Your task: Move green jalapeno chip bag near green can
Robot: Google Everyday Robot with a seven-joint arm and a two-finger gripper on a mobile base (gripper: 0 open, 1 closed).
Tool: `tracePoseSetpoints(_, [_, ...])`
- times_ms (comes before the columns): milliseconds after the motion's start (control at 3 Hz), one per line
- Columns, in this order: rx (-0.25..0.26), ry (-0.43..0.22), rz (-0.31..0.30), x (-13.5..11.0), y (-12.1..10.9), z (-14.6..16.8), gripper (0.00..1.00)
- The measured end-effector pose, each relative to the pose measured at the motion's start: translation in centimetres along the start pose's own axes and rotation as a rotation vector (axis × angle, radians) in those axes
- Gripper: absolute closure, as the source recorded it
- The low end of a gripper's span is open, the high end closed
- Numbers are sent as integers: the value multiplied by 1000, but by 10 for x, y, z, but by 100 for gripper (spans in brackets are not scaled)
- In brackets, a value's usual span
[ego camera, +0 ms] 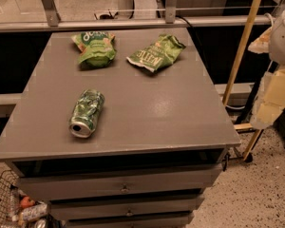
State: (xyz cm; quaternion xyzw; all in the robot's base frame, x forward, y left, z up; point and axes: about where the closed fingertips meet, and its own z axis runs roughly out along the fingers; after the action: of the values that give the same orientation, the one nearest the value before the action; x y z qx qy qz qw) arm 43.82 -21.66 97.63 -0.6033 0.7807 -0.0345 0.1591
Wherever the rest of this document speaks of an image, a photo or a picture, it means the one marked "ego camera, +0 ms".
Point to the green jalapeno kettle chip bag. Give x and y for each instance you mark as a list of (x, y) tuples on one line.
[(162, 53)]

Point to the orange fruit in basket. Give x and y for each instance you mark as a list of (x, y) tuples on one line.
[(26, 202)]

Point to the wire basket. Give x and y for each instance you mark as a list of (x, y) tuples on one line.
[(8, 210)]

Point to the grey drawer cabinet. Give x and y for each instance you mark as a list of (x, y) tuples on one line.
[(159, 141)]

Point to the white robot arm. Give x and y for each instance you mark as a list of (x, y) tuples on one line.
[(272, 41)]

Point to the green snack bag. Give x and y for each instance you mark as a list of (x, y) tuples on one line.
[(96, 48)]

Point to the green soda can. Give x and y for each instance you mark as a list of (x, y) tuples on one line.
[(86, 113)]

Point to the grey metal railing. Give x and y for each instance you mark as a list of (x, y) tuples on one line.
[(78, 15)]

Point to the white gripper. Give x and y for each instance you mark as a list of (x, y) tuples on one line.
[(283, 37)]

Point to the plastic bottle in basket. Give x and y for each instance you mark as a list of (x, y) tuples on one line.
[(34, 213)]

